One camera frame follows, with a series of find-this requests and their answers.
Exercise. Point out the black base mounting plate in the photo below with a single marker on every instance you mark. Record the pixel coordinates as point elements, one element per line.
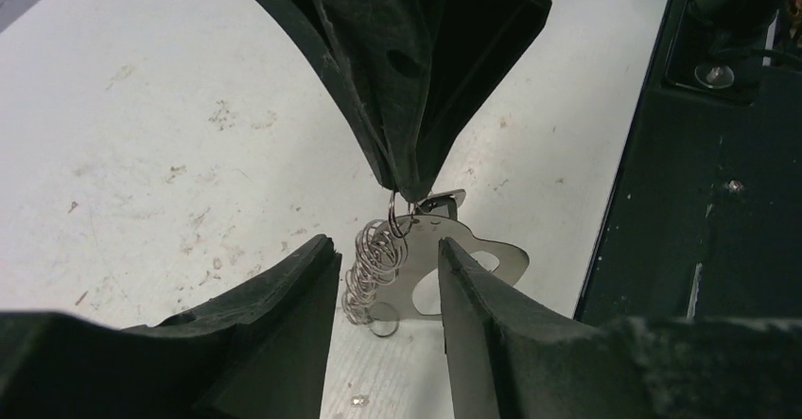
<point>704,218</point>

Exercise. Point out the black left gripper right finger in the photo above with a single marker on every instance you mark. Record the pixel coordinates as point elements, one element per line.
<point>508,356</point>

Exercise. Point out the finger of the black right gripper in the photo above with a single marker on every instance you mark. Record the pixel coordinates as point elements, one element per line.
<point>374,59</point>
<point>476,45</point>

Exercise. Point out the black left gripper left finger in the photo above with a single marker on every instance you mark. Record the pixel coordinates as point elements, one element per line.
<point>258,350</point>

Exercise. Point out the silver carabiner keyring with rings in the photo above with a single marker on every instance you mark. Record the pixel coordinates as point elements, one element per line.
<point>393,255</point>

